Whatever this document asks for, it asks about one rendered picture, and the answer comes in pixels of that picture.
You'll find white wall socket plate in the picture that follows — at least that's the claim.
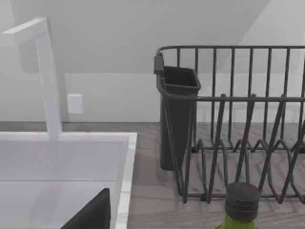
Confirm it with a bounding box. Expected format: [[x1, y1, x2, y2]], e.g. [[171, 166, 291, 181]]
[[67, 94, 83, 114]]

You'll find dark grey wire dish rack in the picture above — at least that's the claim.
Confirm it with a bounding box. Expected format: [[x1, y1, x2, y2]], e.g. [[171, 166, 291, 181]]
[[154, 45, 305, 204]]

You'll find tall white tap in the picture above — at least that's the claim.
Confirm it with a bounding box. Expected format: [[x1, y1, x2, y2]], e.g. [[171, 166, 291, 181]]
[[1, 16, 63, 141]]

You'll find dark grey cutlery holder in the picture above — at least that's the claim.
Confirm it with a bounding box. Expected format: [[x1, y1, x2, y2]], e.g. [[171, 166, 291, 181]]
[[160, 66, 202, 171]]

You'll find white sink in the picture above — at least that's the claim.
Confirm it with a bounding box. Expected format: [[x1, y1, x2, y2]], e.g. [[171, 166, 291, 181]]
[[0, 132, 138, 229]]

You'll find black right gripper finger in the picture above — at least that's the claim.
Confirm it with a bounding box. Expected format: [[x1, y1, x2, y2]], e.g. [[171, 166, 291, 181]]
[[61, 187, 111, 229]]

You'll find green bottle with dark cap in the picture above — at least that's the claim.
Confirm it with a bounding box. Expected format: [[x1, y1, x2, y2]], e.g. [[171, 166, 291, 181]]
[[213, 181, 261, 229]]

